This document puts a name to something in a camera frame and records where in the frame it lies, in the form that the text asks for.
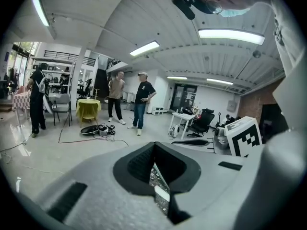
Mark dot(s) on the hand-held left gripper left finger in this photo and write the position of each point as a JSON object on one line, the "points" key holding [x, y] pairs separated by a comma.
{"points": [[105, 200]]}

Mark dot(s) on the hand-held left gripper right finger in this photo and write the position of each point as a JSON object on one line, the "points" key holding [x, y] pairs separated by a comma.
{"points": [[211, 176]]}

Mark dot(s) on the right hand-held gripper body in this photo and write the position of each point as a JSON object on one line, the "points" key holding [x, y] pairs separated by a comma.
{"points": [[244, 138]]}

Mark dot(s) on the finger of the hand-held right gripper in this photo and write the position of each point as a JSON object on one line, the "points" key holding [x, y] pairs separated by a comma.
{"points": [[192, 142]]}

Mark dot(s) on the grey lattice box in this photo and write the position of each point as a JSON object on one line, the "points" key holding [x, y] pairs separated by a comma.
{"points": [[161, 193]]}

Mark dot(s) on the black office chair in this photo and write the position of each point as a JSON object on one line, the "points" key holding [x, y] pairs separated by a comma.
{"points": [[202, 124], [86, 88]]}

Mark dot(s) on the white round fan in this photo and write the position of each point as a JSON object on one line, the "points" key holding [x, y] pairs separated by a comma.
{"points": [[174, 130]]}

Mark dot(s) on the white table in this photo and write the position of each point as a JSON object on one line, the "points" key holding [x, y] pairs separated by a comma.
{"points": [[183, 118]]}

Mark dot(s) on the black double door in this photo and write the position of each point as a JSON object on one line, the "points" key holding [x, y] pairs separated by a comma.
{"points": [[184, 97]]}

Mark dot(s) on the white storage boxes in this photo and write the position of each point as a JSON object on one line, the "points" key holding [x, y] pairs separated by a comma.
{"points": [[158, 110]]}

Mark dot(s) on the long ceiling light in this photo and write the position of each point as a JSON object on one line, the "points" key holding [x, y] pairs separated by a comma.
{"points": [[219, 81], [144, 48], [231, 36], [176, 77], [39, 9]]}

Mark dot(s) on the black oval tray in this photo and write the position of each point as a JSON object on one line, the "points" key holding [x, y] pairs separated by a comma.
{"points": [[89, 130]]}

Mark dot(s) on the ceiling dome sensor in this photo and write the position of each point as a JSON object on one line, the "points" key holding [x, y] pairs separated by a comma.
{"points": [[256, 54]]}

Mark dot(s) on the round table with yellow cloth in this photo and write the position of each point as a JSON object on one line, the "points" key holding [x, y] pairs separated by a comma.
{"points": [[88, 108]]}

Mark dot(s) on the grey chair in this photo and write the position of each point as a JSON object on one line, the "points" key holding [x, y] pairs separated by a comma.
{"points": [[62, 108]]}

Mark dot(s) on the wooden coat stand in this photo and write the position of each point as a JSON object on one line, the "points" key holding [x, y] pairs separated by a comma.
{"points": [[96, 93]]}

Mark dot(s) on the person's white shirt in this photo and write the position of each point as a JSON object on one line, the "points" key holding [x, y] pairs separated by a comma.
{"points": [[285, 37]]}

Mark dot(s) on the light blue face mask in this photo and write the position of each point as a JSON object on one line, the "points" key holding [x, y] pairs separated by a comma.
{"points": [[233, 13]]}

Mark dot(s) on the pink checkered tablecloth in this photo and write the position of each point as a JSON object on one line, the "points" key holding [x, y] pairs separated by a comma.
{"points": [[21, 100]]}

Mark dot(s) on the thin-rimmed eyeglasses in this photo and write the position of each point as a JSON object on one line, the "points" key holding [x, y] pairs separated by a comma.
{"points": [[214, 7]]}

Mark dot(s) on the white metal shelf rack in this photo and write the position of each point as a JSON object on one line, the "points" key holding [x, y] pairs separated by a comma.
{"points": [[54, 72]]}

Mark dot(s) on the grey wall panel box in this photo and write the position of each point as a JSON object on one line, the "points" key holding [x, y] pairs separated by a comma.
{"points": [[231, 105]]}

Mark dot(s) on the black head-mounted camera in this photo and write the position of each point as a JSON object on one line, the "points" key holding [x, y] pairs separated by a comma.
{"points": [[183, 6]]}

